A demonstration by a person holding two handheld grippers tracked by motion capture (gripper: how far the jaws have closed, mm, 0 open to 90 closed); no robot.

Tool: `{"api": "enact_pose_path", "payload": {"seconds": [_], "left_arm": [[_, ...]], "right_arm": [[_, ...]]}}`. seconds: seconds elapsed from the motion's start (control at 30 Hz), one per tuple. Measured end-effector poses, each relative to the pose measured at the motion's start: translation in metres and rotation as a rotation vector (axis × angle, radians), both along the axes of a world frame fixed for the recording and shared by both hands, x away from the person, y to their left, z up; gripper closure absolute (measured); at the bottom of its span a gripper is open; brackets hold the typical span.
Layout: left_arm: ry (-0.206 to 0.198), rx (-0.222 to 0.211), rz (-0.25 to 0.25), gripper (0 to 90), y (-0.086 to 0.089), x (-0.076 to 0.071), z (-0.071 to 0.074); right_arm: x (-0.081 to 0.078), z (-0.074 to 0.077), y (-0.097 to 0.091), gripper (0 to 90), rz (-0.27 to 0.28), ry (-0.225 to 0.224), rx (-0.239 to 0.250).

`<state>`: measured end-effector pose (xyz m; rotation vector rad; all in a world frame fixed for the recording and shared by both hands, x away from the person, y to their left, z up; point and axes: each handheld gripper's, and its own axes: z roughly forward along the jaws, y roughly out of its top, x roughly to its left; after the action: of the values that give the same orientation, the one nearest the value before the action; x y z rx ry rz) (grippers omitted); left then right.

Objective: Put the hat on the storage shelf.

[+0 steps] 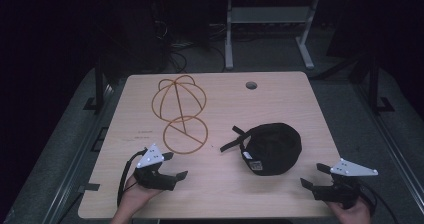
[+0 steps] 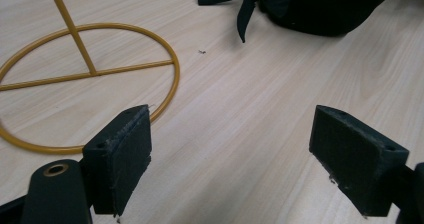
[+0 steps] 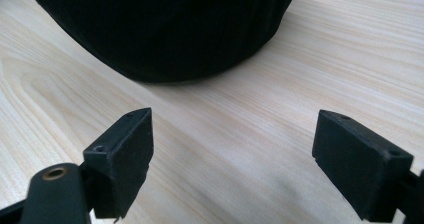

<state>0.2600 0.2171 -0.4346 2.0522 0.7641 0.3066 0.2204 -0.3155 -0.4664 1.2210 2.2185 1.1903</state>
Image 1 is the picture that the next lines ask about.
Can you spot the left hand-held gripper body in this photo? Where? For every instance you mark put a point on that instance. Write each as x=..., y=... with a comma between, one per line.
x=152, y=174

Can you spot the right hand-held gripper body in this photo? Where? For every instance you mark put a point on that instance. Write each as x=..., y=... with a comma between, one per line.
x=343, y=184

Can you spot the black cap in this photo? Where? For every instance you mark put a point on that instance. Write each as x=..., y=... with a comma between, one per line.
x=271, y=149

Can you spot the person's left hand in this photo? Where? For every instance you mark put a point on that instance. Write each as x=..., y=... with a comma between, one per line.
x=139, y=194

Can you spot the person's right hand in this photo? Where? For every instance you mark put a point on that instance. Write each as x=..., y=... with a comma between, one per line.
x=351, y=214

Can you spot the black tape strip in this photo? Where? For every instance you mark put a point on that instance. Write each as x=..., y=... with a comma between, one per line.
x=89, y=187

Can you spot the black metal stand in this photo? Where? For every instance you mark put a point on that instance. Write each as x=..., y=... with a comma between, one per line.
x=375, y=84
x=99, y=87

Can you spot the grey metal table frame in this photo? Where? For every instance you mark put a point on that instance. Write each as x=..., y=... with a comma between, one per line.
x=270, y=15

